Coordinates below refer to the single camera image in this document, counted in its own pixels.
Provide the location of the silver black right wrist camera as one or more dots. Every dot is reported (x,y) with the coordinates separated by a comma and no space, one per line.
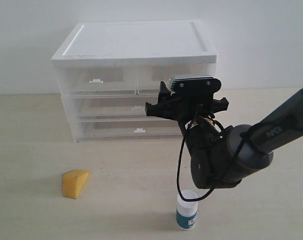
(188,85)

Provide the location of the wide clear drawer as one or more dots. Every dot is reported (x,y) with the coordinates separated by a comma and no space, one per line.
(128,128)
(114,106)

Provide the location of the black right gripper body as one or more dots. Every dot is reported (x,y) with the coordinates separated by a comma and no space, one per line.
(183,108)

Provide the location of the white cap teal bottle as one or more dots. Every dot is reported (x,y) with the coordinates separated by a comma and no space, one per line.
(186,213)

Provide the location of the bottom wide clear drawer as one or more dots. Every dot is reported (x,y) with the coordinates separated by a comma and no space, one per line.
(128,128)

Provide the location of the white plastic drawer cabinet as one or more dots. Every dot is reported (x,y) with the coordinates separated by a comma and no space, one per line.
(129,45)

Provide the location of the middle wide clear drawer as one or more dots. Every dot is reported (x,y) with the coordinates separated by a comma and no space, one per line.
(114,106)

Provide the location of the yellow cheese wedge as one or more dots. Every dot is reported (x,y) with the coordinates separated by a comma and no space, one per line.
(72,182)

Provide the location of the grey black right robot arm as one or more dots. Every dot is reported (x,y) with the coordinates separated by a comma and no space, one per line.
(220,157)

